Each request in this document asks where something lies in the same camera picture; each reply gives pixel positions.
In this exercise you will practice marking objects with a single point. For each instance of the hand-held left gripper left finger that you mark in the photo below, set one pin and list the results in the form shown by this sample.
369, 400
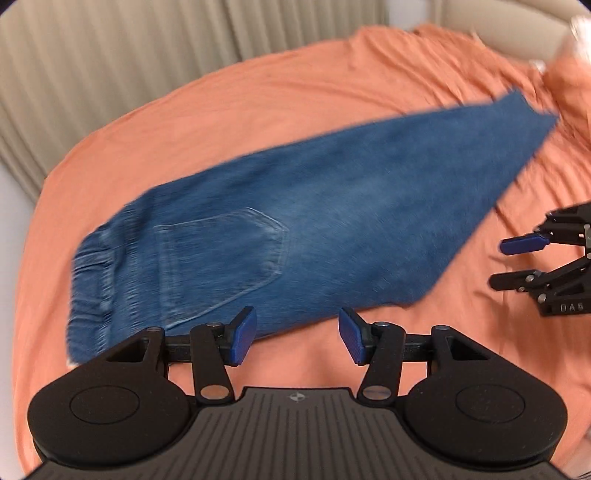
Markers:
243, 334

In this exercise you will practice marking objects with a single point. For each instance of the blue denim pants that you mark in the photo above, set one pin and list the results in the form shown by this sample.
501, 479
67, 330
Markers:
332, 198

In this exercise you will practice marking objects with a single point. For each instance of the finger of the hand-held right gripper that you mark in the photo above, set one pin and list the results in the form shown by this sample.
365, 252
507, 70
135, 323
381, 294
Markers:
524, 243
521, 279

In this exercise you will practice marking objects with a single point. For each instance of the orange bed sheet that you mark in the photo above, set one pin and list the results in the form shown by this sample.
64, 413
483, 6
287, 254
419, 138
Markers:
258, 97

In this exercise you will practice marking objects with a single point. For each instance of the beige pleated curtain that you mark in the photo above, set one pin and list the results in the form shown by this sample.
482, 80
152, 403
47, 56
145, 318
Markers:
92, 60

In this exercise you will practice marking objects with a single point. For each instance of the beige padded headboard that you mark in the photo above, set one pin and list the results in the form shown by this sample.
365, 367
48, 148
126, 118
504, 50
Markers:
498, 25

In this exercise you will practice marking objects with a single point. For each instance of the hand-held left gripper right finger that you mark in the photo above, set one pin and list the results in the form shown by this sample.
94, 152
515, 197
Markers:
351, 334

